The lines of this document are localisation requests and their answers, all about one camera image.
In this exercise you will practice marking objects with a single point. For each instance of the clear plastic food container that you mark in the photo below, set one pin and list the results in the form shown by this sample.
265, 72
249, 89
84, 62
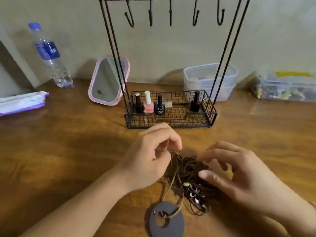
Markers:
226, 92
197, 76

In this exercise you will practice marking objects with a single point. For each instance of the person's left forearm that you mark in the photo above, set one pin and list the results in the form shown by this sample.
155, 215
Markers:
81, 212

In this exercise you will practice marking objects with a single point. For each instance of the person's right hand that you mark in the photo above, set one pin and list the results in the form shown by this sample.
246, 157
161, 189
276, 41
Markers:
251, 180

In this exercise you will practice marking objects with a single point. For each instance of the clear water bottle blue cap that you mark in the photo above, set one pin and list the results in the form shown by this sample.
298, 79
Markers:
48, 50

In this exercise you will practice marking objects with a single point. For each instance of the black labelled nail polish bottle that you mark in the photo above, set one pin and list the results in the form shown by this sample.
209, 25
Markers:
159, 108

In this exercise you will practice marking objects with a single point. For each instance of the white shelf unit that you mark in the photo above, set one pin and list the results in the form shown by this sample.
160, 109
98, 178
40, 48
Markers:
17, 57

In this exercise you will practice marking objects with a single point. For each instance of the pink framed mirror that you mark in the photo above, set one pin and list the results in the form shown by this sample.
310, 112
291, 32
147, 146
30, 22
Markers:
105, 81

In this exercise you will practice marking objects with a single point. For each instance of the small gold glitter pot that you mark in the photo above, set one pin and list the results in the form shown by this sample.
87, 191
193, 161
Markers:
168, 104

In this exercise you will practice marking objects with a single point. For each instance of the person's left hand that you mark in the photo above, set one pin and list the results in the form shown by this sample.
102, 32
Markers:
140, 160

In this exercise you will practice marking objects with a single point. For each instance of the pink nail polish bottle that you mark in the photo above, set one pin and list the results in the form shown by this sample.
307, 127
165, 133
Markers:
148, 108

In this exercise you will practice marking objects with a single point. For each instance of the white purple wet wipes pack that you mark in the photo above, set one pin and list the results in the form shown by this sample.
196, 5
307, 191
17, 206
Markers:
22, 102

